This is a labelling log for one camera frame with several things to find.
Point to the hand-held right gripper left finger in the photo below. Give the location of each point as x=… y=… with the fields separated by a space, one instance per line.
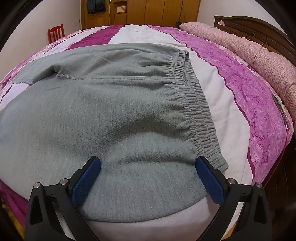
x=86 y=180

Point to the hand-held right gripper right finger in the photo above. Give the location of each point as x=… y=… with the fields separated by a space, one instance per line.
x=210 y=183

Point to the grey fleece pants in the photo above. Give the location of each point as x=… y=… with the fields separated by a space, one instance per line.
x=104 y=115

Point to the purple floral bedspread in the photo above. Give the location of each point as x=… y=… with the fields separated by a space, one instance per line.
x=231 y=76

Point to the pink checked pillow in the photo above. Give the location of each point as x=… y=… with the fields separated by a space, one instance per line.
x=254 y=60

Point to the red wooden chair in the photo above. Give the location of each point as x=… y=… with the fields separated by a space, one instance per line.
x=55 y=33

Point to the dark wooden headboard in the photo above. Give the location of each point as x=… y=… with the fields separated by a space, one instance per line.
x=254 y=30

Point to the small black object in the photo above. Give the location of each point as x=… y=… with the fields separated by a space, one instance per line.
x=178 y=24

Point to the dark hanging clothes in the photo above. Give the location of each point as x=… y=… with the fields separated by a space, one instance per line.
x=92 y=5

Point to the wooden wardrobe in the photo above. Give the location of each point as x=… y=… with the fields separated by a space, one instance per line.
x=161 y=11

